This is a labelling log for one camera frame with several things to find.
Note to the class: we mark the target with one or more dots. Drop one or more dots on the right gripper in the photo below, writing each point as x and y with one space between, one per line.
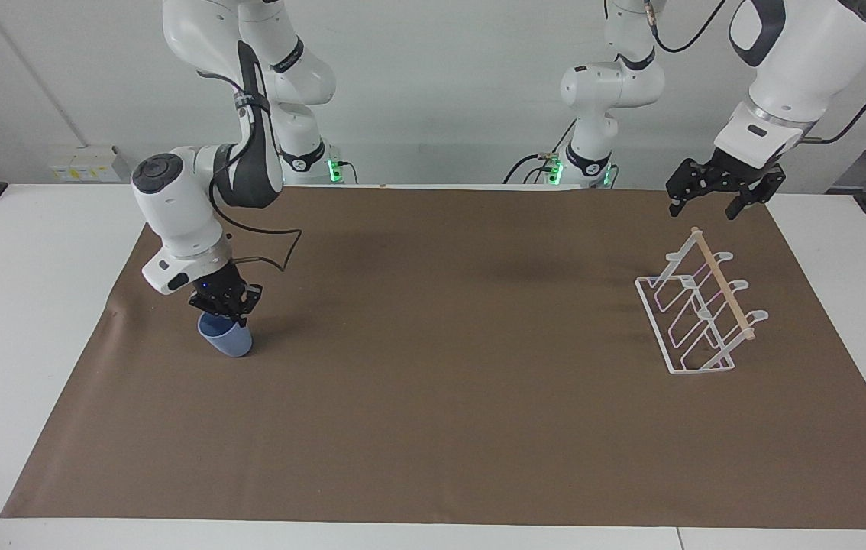
218 284

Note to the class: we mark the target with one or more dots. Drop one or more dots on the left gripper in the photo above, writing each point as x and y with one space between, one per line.
735 169

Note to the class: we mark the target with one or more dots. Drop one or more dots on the blue cup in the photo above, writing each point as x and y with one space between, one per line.
228 340

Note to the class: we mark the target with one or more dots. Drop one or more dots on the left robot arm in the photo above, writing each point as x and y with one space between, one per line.
799 69

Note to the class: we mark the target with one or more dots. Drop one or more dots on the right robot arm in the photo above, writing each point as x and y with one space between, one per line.
173 206

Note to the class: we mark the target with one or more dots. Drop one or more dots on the white wall socket strip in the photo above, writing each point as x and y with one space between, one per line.
85 164

